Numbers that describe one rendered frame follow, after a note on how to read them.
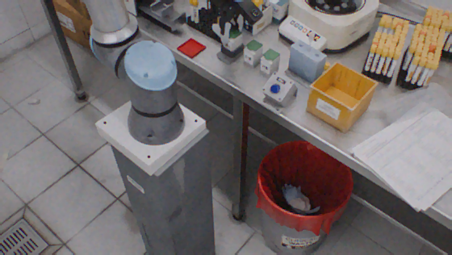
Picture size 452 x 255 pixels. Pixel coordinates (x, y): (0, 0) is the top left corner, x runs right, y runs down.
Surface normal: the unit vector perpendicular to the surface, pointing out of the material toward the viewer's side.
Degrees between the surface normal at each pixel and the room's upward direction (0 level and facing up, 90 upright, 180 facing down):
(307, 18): 90
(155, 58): 8
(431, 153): 0
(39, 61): 0
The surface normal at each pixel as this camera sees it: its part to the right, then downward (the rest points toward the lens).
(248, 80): 0.00, -0.64
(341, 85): -0.66, 0.58
